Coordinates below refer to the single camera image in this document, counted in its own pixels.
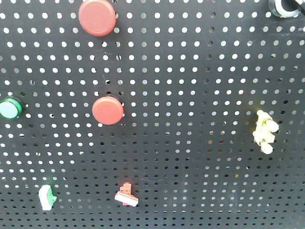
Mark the black and silver rotary knob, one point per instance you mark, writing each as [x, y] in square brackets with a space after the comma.
[286, 8]

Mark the black perforated pegboard panel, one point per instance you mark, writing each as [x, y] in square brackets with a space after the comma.
[191, 75]

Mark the small red push button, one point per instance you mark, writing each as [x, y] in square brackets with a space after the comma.
[107, 110]

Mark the large red push button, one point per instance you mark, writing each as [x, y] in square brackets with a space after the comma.
[97, 17]

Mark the green illuminated push button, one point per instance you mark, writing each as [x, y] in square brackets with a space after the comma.
[10, 107]

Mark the red and white switch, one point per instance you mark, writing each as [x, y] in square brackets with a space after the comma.
[125, 196]

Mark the green and white switch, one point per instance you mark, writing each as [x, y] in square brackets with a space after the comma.
[46, 197]

